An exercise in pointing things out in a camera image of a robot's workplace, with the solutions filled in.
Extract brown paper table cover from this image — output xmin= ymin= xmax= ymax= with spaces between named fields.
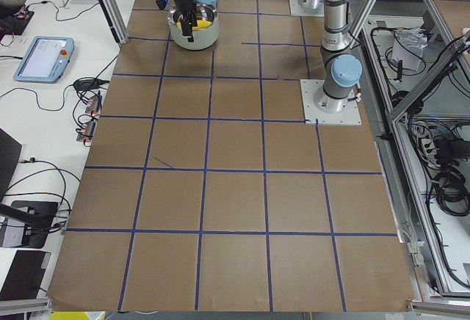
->
xmin=48 ymin=0 xmax=413 ymax=312

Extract black camera stand base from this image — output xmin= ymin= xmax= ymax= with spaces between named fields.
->
xmin=1 ymin=200 xmax=59 ymax=249

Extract yellow corn cob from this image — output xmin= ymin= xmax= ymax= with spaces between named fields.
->
xmin=176 ymin=19 xmax=212 ymax=31

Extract near teach pendant tablet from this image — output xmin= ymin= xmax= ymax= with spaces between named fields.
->
xmin=13 ymin=36 xmax=75 ymax=84

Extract pale green cooking pot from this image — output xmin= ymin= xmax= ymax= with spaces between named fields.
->
xmin=168 ymin=4 xmax=220 ymax=51

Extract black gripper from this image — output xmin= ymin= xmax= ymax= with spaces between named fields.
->
xmin=173 ymin=0 xmax=195 ymax=43

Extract aluminium frame post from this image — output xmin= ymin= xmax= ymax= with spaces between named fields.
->
xmin=98 ymin=0 xmax=129 ymax=45

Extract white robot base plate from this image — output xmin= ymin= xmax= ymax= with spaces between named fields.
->
xmin=300 ymin=79 xmax=362 ymax=126

